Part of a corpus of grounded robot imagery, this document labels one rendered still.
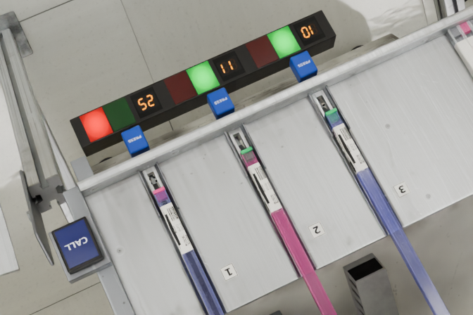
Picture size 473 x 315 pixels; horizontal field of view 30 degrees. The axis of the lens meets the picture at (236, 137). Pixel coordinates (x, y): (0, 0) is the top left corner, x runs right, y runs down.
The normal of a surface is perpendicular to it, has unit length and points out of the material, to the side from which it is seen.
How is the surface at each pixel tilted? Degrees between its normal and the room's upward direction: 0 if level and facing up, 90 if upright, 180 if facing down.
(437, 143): 47
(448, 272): 0
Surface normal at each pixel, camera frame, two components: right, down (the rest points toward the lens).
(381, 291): 0.32, 0.39
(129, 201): 0.00, -0.34
